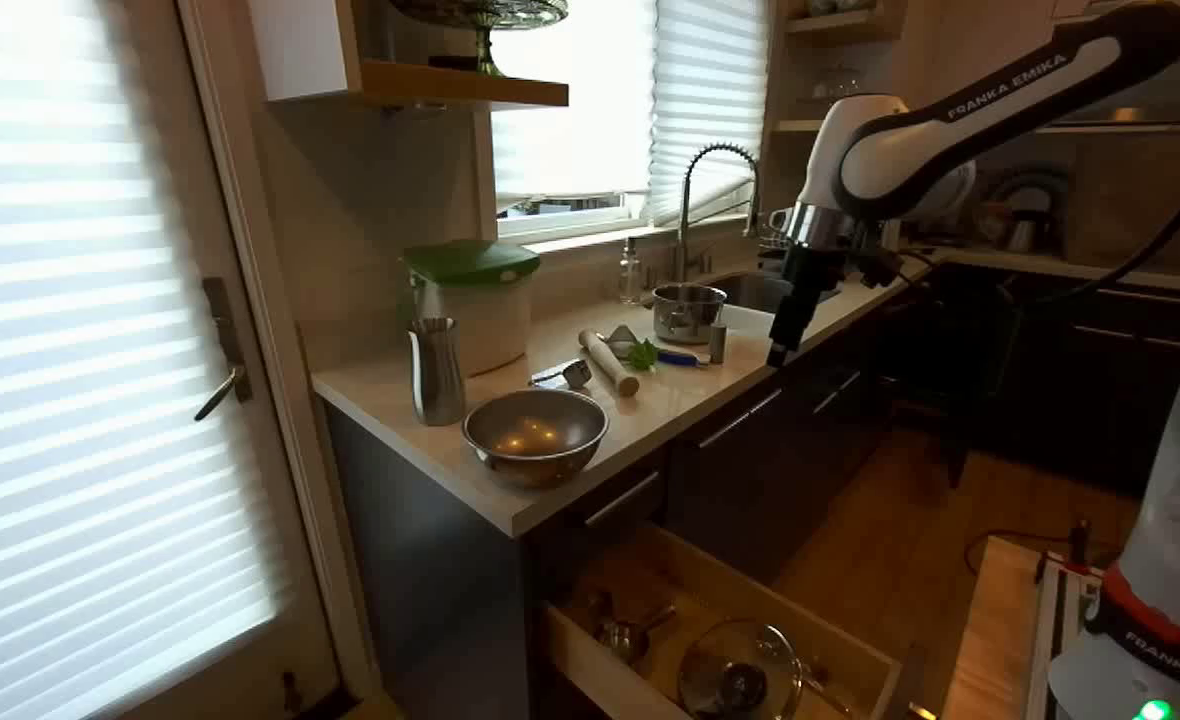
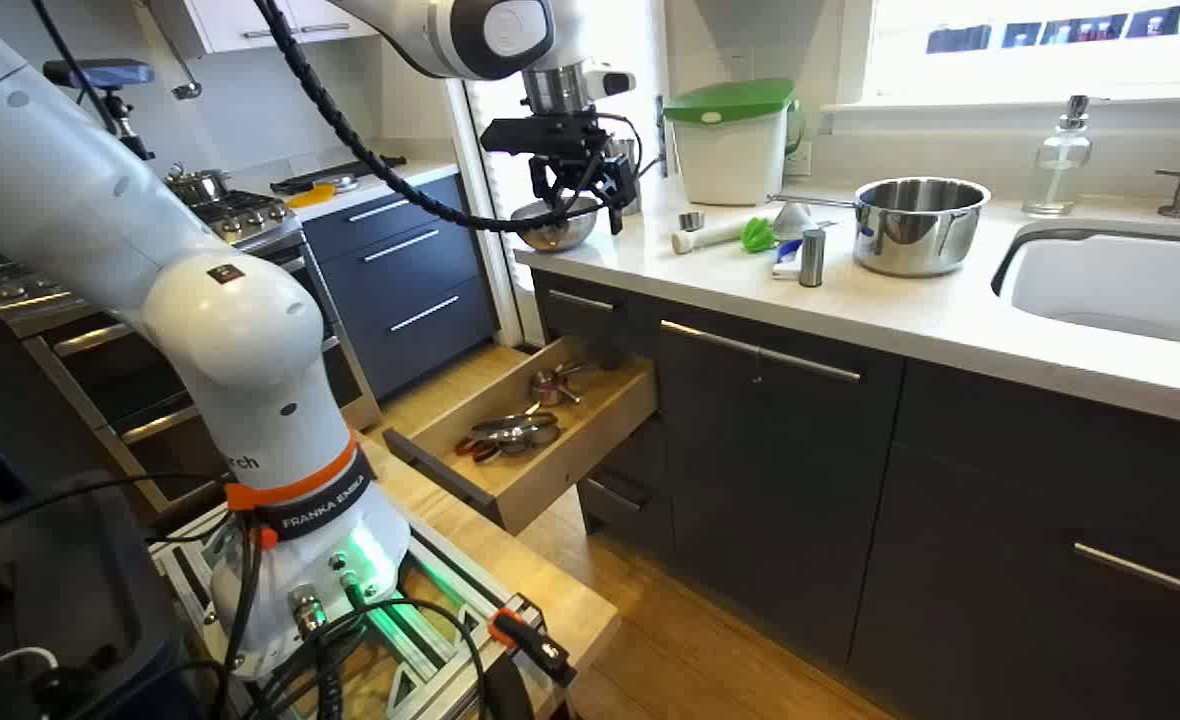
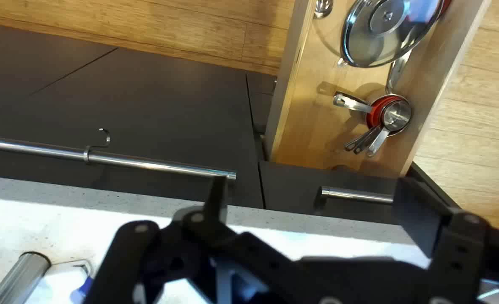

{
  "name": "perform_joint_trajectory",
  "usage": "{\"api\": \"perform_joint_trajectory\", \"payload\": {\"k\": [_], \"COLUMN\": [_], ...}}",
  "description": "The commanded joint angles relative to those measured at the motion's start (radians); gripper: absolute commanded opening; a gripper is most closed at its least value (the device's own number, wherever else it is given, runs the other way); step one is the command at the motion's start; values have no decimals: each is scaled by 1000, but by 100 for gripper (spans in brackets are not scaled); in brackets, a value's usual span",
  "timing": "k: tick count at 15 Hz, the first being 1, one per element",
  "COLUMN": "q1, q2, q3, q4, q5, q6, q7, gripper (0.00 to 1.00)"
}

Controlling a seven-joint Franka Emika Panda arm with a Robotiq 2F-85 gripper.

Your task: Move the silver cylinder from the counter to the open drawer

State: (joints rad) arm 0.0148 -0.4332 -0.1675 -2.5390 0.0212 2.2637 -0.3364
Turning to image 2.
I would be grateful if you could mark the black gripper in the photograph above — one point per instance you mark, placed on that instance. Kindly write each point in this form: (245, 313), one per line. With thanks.
(566, 143)

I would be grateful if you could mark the silver cylinder shaker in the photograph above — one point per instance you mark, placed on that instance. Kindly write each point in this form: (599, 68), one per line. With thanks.
(815, 246)

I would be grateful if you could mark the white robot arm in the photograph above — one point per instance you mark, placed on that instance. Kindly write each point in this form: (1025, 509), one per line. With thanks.
(238, 329)

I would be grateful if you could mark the blue drawer cabinet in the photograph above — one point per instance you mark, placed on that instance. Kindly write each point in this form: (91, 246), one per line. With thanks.
(404, 286)

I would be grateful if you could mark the open wooden drawer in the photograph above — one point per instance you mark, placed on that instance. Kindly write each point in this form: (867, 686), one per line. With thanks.
(599, 397)

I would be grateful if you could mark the small steel bowl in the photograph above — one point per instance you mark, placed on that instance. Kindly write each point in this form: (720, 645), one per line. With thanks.
(549, 235)

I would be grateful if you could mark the white bin green lid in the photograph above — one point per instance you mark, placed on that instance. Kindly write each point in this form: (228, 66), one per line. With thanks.
(735, 143)

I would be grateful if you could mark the green white dish brush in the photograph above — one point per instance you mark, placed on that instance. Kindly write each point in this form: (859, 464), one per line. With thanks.
(751, 237)

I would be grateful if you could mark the large steel pot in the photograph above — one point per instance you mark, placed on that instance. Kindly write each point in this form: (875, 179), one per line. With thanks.
(918, 225)

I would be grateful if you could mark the clear soap dispenser bottle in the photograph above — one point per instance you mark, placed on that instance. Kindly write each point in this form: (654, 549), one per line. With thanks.
(1058, 167)

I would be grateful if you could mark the dark lower kitchen cabinets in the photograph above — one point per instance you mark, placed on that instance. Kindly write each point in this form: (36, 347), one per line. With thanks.
(956, 544)

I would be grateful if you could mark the white kitchen sink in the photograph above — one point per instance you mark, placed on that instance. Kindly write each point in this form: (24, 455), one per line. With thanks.
(1098, 277)

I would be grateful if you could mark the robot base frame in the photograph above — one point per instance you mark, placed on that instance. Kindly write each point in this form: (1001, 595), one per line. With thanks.
(431, 641)

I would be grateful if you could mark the camera on tripod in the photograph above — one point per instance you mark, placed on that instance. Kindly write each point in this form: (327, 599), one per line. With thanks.
(105, 85)

